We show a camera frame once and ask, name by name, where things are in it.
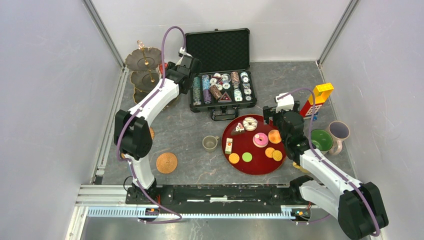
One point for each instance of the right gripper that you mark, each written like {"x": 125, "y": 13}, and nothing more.
{"x": 270, "y": 112}

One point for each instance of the pink frosted donut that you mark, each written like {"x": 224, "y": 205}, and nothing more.
{"x": 260, "y": 140}

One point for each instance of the green bowl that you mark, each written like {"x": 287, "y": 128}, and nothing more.
{"x": 322, "y": 140}

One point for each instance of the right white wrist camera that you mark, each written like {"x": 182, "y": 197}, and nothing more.
{"x": 284, "y": 102}

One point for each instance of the yellow round cookie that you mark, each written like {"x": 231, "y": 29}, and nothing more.
{"x": 233, "y": 158}

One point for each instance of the chocolate cake slice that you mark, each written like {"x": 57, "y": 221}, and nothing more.
{"x": 238, "y": 129}

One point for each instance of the white striped donut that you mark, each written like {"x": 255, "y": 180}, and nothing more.
{"x": 250, "y": 123}

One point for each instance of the orange round biscuit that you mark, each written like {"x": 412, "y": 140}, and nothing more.
{"x": 269, "y": 152}

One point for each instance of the three-tier dessert stand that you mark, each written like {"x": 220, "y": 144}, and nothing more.
{"x": 145, "y": 66}

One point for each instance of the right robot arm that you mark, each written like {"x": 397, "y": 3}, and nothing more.
{"x": 357, "y": 206}

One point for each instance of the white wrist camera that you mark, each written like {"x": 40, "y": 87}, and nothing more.
{"x": 284, "y": 102}
{"x": 182, "y": 52}

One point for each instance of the white rectangular pastry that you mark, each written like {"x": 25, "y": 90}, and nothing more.
{"x": 228, "y": 146}

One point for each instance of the toy block tower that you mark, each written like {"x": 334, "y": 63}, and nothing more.
{"x": 311, "y": 108}

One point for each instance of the woven coaster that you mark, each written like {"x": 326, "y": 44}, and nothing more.
{"x": 152, "y": 133}
{"x": 166, "y": 163}

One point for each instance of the green macaron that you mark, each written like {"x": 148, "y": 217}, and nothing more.
{"x": 247, "y": 157}

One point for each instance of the small grey-green cup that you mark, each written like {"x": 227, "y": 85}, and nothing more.
{"x": 210, "y": 142}

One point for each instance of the orange waffle biscuit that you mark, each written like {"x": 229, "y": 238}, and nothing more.
{"x": 277, "y": 155}

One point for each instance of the red round tray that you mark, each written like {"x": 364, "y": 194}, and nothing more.
{"x": 260, "y": 164}

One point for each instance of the black poker chip case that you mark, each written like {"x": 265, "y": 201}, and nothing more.
{"x": 223, "y": 52}

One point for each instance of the red frosted donut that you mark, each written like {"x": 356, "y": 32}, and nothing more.
{"x": 161, "y": 68}

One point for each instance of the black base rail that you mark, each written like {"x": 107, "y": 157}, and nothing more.
{"x": 173, "y": 203}

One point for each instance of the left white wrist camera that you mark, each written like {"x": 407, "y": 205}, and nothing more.
{"x": 182, "y": 52}

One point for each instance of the yellow cup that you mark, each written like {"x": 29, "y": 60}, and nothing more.
{"x": 296, "y": 166}

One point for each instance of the orange peach bun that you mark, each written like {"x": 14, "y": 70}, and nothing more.
{"x": 274, "y": 136}

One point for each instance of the woven coaster front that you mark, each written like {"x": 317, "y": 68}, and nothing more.
{"x": 166, "y": 163}

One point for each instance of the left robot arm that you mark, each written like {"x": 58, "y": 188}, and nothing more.
{"x": 132, "y": 135}

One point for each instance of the beige purple mug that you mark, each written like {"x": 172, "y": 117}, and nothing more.
{"x": 339, "y": 132}

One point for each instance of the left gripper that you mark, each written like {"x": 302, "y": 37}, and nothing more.
{"x": 172, "y": 66}

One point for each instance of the woven coaster left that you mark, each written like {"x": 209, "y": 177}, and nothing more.
{"x": 152, "y": 133}

